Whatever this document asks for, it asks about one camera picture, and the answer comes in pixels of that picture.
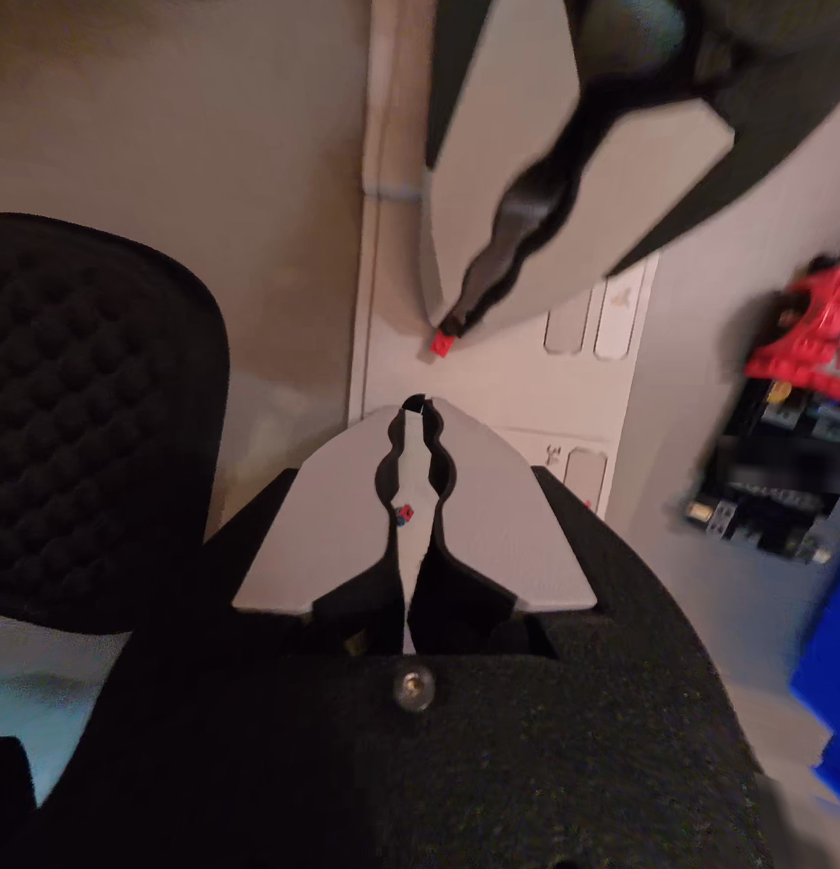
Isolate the lego instruction booklet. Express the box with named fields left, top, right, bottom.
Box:
left=348, top=0, right=660, bottom=656

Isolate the black textured elbow pad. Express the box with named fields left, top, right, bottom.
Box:
left=0, top=212, right=230, bottom=635

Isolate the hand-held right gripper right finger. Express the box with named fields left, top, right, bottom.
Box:
left=423, top=398, right=599, bottom=615

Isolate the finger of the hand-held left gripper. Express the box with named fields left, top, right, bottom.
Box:
left=457, top=97, right=739, bottom=339
left=418, top=0, right=584, bottom=334

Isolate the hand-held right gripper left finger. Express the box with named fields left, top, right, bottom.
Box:
left=231, top=405, right=408, bottom=619

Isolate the blue bin with black divider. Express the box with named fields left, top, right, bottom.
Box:
left=788, top=560, right=840, bottom=797

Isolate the red black lego car model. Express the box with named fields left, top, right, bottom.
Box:
left=685, top=251, right=840, bottom=564

